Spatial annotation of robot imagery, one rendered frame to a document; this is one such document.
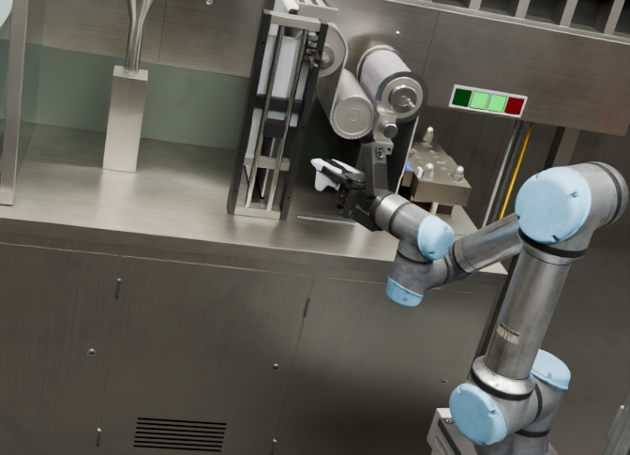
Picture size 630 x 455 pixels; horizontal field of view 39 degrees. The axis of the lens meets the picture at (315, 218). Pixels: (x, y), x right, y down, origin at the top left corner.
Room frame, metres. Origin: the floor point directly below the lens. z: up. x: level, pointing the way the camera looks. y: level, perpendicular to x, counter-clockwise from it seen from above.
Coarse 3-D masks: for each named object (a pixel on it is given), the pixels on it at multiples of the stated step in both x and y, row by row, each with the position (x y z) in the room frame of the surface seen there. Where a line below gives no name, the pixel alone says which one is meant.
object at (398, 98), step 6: (402, 84) 2.33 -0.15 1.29; (396, 90) 2.31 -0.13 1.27; (402, 90) 2.31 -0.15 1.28; (408, 90) 2.31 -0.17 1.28; (390, 96) 2.31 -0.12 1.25; (396, 96) 2.31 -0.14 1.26; (402, 96) 2.32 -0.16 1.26; (408, 96) 2.32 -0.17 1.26; (414, 96) 2.32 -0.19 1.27; (390, 102) 2.31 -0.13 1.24; (396, 102) 2.31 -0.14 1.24; (402, 102) 2.31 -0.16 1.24; (414, 102) 2.32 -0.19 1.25; (396, 108) 2.31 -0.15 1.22; (402, 108) 2.31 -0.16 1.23; (408, 108) 2.32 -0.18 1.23
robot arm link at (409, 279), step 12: (396, 252) 1.56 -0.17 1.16; (396, 264) 1.54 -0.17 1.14; (408, 264) 1.53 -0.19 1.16; (420, 264) 1.53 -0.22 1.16; (432, 264) 1.57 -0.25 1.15; (444, 264) 1.60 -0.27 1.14; (396, 276) 1.54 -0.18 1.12; (408, 276) 1.53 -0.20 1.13; (420, 276) 1.53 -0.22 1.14; (432, 276) 1.56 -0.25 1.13; (444, 276) 1.59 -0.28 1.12; (396, 288) 1.53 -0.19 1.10; (408, 288) 1.52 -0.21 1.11; (420, 288) 1.53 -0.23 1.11; (396, 300) 1.53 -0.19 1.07; (408, 300) 1.53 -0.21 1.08; (420, 300) 1.55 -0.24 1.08
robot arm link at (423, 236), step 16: (400, 208) 1.58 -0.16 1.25; (416, 208) 1.58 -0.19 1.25; (400, 224) 1.55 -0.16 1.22; (416, 224) 1.54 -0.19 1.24; (432, 224) 1.53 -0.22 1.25; (400, 240) 1.55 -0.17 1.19; (416, 240) 1.52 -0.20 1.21; (432, 240) 1.50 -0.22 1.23; (448, 240) 1.53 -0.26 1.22; (416, 256) 1.52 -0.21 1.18; (432, 256) 1.51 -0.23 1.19
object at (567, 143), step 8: (560, 128) 3.04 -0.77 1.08; (568, 128) 3.01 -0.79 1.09; (560, 136) 3.02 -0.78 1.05; (568, 136) 3.01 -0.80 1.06; (576, 136) 3.02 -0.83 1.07; (552, 144) 3.05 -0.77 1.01; (560, 144) 3.00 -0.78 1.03; (568, 144) 3.01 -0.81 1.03; (552, 152) 3.03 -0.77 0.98; (560, 152) 3.01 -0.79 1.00; (568, 152) 3.01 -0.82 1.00; (552, 160) 3.01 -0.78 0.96; (560, 160) 3.01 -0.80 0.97; (568, 160) 3.02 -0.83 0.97; (544, 168) 3.05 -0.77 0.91; (512, 264) 3.04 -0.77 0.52; (512, 272) 3.02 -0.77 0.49; (504, 288) 3.04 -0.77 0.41; (504, 296) 3.02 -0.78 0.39; (496, 312) 3.04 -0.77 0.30; (496, 320) 3.02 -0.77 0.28; (488, 328) 3.05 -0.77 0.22; (488, 336) 3.03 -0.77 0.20; (480, 352) 3.06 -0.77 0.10
